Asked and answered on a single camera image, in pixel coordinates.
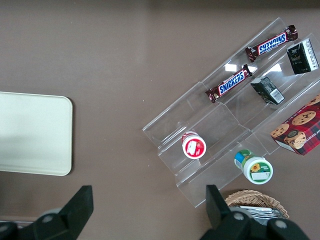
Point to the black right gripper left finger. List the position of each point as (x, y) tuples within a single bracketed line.
[(72, 212)]

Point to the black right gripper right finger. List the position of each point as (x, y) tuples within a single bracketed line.
[(225, 225)]

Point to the light tan wicker basket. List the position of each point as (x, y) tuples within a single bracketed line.
[(252, 197)]

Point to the aluminium foil tray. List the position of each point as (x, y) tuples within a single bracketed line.
[(262, 212)]

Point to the cream rectangular tray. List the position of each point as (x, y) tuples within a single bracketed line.
[(35, 132)]

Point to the green lid yogurt cup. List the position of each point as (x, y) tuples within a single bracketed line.
[(257, 170)]

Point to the red lid yogurt cup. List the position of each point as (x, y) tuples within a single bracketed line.
[(193, 147)]

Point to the clear acrylic stepped display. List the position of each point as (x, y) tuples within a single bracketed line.
[(225, 125)]

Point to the red plaid cookie box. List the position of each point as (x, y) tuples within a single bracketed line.
[(300, 130)]

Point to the Snickers chocolate bar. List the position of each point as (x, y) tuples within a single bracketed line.
[(230, 83), (271, 43)]

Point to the small black drink carton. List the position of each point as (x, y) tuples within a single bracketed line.
[(267, 90), (302, 57)]

